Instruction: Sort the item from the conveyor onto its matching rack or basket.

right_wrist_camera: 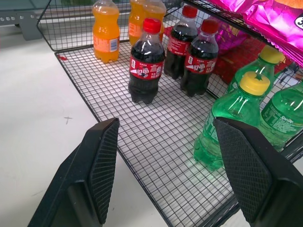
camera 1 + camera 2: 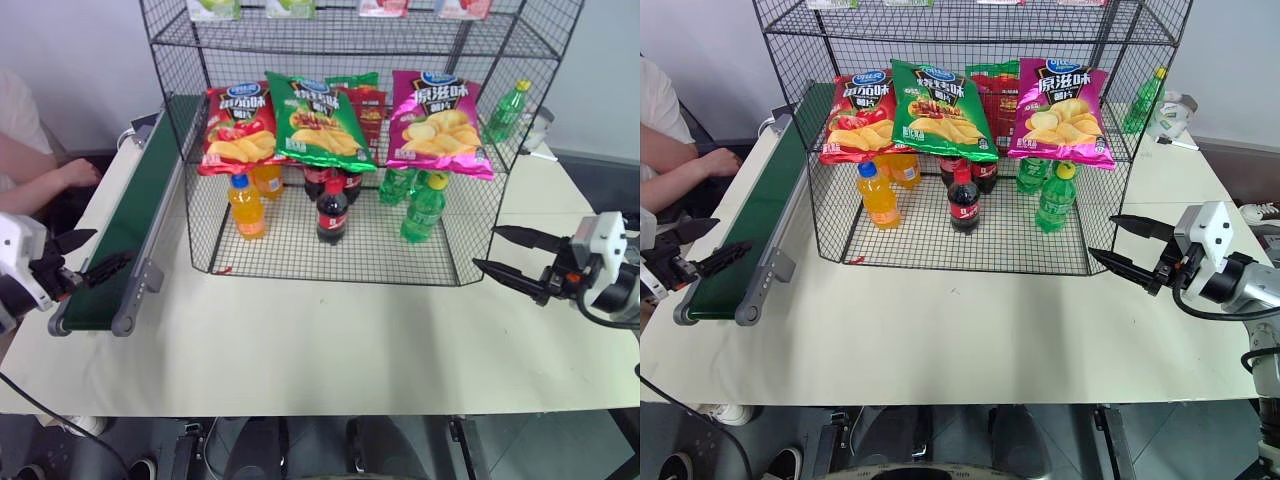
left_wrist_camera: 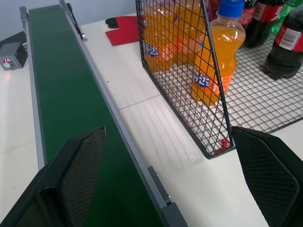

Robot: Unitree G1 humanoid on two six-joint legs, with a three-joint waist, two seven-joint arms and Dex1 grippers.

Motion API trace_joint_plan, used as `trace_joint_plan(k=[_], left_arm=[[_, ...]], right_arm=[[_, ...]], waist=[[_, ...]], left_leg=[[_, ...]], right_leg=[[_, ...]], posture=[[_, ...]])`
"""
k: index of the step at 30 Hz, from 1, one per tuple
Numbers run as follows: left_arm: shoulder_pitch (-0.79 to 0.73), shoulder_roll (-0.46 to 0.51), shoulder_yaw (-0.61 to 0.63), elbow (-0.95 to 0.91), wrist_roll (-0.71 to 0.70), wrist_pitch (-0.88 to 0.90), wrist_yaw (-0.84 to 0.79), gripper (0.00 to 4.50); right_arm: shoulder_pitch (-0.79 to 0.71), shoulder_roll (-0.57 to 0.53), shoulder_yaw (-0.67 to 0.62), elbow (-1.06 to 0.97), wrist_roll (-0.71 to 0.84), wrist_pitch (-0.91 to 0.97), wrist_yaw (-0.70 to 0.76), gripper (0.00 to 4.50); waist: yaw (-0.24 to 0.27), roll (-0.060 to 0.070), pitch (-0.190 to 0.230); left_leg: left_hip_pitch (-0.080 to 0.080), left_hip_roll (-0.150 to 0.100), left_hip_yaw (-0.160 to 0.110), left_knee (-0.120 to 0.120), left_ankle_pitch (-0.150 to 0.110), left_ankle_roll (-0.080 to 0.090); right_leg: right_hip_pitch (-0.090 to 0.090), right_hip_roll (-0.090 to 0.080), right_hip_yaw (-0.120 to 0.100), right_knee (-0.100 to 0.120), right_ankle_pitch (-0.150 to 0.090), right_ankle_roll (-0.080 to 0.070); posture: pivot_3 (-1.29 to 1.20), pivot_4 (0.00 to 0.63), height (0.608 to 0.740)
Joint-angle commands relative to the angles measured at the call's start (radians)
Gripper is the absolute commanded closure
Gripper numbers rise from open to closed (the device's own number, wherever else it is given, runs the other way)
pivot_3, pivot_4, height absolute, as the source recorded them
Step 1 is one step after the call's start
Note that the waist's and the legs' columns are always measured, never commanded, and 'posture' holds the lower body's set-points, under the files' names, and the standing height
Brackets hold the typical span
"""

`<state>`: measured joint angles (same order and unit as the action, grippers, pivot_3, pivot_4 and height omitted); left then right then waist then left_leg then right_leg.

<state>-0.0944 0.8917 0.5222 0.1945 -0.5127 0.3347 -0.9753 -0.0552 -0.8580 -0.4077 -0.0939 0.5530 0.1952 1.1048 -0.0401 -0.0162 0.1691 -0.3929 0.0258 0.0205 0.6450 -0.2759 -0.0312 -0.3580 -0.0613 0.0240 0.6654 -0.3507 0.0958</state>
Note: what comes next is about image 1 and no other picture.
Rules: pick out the orange soda bottle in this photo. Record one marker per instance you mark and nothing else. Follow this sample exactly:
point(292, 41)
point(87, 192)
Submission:
point(135, 26)
point(155, 11)
point(105, 30)

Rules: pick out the green Sprite bottle yellow cap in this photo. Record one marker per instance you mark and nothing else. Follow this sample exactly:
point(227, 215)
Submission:
point(265, 63)
point(284, 113)
point(232, 104)

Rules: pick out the pink snack bag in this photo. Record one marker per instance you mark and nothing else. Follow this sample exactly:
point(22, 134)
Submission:
point(274, 21)
point(229, 3)

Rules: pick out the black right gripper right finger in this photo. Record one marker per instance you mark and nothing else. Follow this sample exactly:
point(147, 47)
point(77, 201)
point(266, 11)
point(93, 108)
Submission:
point(260, 175)

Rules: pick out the red snack package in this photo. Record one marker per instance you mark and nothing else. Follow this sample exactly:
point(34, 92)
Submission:
point(225, 68)

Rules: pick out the cola bottle red cap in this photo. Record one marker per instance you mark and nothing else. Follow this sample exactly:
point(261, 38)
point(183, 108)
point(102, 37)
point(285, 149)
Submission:
point(201, 63)
point(146, 66)
point(180, 40)

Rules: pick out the small red scrap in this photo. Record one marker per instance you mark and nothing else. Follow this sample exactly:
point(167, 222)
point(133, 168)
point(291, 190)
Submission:
point(62, 57)

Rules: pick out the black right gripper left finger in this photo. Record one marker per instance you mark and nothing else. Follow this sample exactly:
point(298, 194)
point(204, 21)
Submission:
point(78, 170)

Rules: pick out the magenta foil snack bag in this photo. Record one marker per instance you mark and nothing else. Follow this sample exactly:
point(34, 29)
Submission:
point(228, 39)

